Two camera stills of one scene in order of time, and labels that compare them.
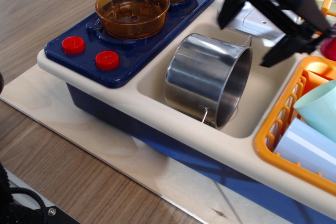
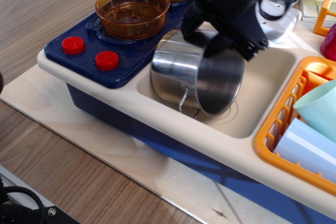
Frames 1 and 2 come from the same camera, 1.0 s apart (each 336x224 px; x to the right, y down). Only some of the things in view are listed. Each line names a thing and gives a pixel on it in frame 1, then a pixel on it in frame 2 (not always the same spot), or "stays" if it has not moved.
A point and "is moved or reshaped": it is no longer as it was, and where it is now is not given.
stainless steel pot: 207,77 is moved or reshaped
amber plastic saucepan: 132,12 stays
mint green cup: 317,108 stays
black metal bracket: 55,215 stays
